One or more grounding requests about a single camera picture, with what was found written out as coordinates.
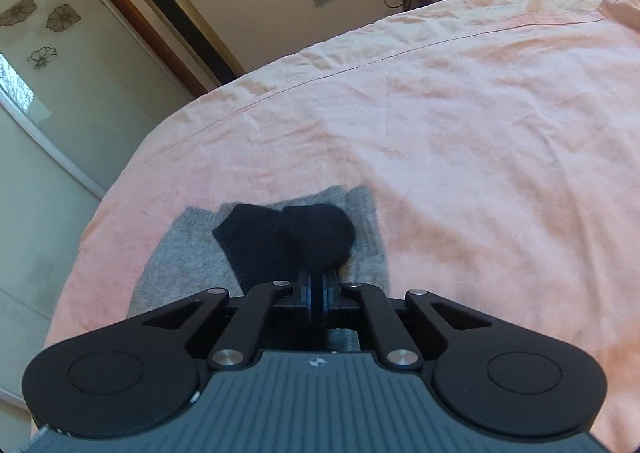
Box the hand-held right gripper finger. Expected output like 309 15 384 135
318 270 494 373
141 269 318 374

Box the black fuzzy garment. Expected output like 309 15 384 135
212 203 357 296

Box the grey knitted garment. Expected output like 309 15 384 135
127 185 392 352

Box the pink bedsheet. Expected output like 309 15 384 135
42 0 640 453

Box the brown wooden door frame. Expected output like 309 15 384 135
54 0 209 98

